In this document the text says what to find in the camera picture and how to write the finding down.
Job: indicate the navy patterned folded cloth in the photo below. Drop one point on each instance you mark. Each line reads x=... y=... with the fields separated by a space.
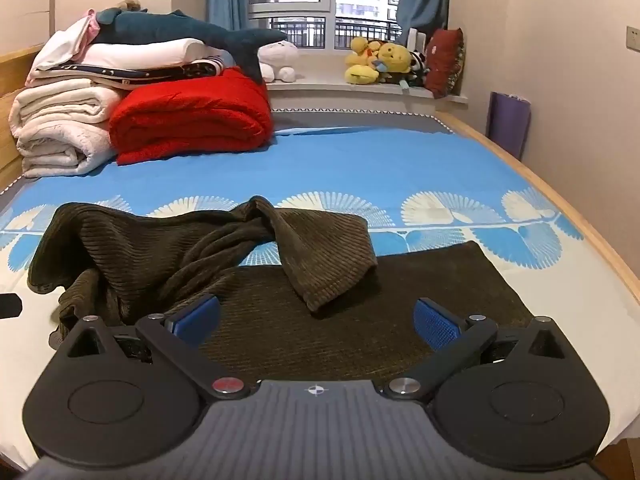
x=150 y=74

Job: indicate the purple board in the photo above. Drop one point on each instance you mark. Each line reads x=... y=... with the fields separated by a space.
x=507 y=125

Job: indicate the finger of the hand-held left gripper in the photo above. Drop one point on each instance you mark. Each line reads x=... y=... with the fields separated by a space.
x=9 y=306

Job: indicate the pink cloth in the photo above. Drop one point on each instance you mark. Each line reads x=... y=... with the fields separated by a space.
x=91 y=27

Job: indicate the red cushion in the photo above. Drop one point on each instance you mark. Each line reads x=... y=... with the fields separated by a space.
x=442 y=62

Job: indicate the white window sill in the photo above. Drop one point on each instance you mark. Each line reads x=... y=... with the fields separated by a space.
x=325 y=92

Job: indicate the white folded quilt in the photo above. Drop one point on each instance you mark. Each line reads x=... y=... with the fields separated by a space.
x=150 y=52

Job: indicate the wooden bed frame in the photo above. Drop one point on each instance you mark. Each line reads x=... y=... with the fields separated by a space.
x=15 y=67

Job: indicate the white plush toy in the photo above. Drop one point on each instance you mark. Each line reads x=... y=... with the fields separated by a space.
x=277 y=57

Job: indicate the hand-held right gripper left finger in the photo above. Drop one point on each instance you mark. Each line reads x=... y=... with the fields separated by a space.
x=195 y=317

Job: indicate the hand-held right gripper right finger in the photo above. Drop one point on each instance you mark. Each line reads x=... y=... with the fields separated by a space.
x=437 y=327

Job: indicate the white folded blanket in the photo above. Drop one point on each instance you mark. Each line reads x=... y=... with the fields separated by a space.
x=55 y=125

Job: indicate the yellow duck plush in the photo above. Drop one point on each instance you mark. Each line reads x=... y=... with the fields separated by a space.
x=360 y=72

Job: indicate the blue shark plush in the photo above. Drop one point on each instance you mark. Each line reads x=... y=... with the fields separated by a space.
x=165 y=27

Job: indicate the yellow bear plush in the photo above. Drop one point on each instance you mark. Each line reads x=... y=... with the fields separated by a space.
x=392 y=60

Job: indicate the brown plush toy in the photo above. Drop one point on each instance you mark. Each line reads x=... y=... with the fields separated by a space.
x=131 y=4

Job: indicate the grey mattress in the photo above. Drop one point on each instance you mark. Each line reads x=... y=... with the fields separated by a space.
x=360 y=121

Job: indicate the white plastic rack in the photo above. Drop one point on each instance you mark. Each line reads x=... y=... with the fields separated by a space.
x=417 y=40

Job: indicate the striped plush toy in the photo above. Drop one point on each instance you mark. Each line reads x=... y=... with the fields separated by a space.
x=416 y=67

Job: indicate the wall socket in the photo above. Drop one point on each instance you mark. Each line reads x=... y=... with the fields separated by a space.
x=634 y=38

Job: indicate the red folded blanket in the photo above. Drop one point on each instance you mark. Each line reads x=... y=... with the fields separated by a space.
x=190 y=115

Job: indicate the white folded cloth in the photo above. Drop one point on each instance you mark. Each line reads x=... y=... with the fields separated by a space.
x=65 y=45

